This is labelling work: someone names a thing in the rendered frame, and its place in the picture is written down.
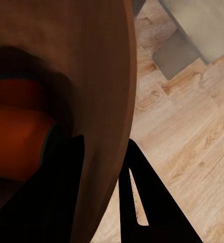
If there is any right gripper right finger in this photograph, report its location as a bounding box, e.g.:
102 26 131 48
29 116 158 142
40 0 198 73
119 139 203 243

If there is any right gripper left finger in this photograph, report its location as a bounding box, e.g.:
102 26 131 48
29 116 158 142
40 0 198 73
0 135 85 243

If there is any can of soda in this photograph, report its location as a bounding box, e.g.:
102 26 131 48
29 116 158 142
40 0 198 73
0 104 63 182
0 71 47 113

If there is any trash can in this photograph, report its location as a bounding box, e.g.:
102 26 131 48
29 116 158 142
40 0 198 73
0 0 137 243

